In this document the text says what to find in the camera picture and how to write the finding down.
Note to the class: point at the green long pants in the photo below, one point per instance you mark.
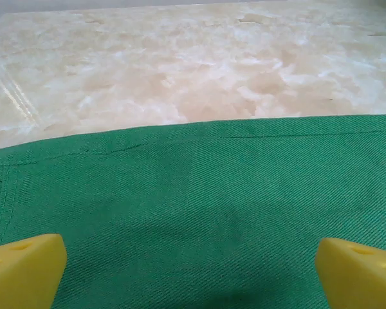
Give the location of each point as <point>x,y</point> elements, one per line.
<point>193,199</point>

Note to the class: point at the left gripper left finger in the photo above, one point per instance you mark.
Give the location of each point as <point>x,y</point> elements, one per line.
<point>22,273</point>

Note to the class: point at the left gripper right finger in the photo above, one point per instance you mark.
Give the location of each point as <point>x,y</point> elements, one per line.
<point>363,280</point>

